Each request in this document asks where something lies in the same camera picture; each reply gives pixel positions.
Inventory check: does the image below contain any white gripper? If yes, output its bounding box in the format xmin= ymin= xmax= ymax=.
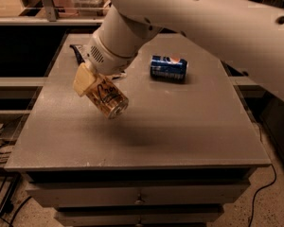
xmin=73 ymin=31 xmax=137 ymax=96

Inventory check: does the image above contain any orange soda can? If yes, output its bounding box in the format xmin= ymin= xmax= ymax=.
xmin=86 ymin=75 xmax=129 ymax=119

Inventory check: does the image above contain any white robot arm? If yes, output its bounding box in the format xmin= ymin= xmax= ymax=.
xmin=75 ymin=0 xmax=284 ymax=101

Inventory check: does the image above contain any blue Pepsi can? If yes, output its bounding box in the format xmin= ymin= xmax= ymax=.
xmin=150 ymin=56 xmax=187 ymax=80

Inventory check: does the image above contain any blue chip bag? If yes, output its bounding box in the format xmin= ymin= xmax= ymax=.
xmin=69 ymin=44 xmax=127 ymax=80

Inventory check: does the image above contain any grey drawer cabinet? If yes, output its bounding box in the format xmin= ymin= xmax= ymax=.
xmin=6 ymin=34 xmax=270 ymax=227

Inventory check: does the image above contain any upper drawer knob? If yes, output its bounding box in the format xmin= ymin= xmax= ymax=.
xmin=134 ymin=198 xmax=145 ymax=205

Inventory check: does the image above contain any grey metal shelf rail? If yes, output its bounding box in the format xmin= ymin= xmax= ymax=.
xmin=0 ymin=0 xmax=110 ymax=26

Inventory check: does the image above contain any black cables left floor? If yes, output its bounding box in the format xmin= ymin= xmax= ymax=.
xmin=0 ymin=116 xmax=32 ymax=227

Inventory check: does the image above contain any black cable right floor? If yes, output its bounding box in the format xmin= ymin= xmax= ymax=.
xmin=247 ymin=164 xmax=278 ymax=227

